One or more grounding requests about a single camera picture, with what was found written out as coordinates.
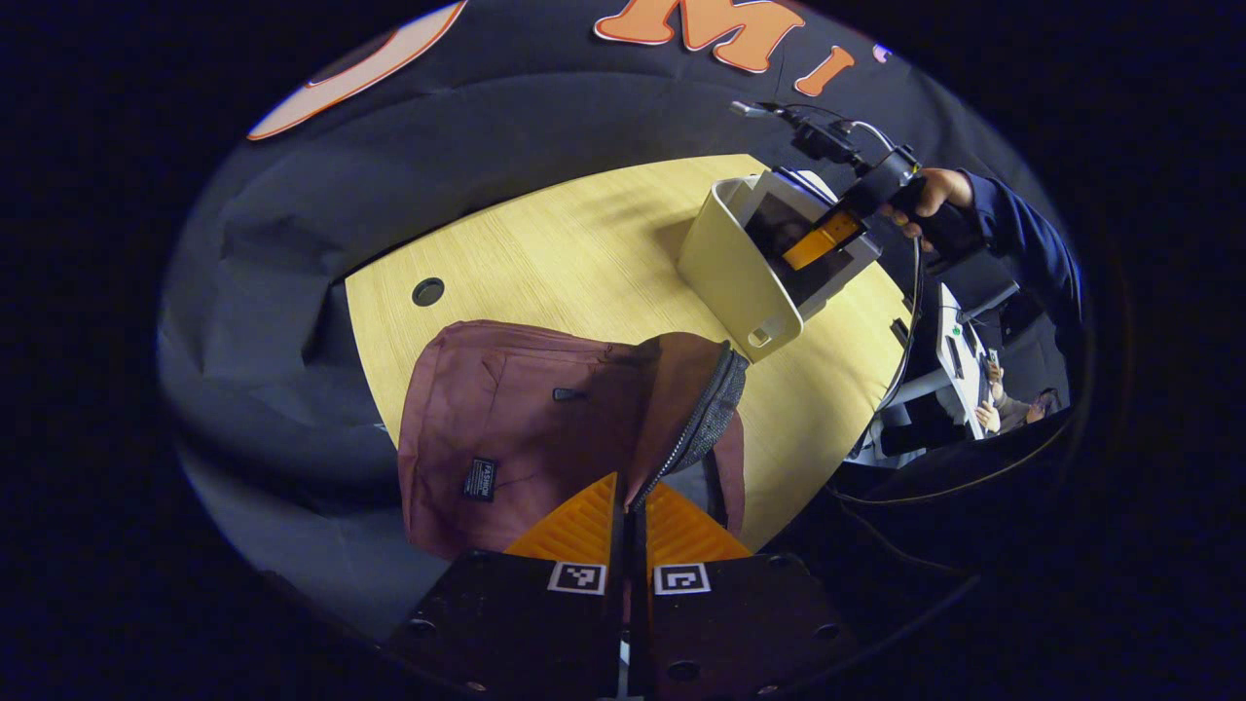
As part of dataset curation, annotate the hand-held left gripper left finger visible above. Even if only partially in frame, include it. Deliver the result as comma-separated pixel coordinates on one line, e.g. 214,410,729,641
388,471,625,698

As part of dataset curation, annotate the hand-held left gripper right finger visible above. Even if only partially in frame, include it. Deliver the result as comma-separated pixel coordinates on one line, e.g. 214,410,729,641
627,481,859,698

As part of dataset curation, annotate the grey portrait cover book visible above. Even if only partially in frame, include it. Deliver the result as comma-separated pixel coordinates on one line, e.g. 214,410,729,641
744,171,883,319

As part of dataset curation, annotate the cream plastic bookshelf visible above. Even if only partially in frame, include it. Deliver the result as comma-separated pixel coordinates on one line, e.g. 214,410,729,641
676,169,883,364

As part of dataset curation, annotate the maroon schoolbag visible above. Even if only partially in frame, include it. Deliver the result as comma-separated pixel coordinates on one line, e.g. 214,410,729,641
396,318,751,563

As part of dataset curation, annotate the white desk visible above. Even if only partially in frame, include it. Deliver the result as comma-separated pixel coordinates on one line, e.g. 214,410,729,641
874,281,996,441

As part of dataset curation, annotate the black cable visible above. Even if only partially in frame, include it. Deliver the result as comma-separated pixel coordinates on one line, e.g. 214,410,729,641
847,232,926,463

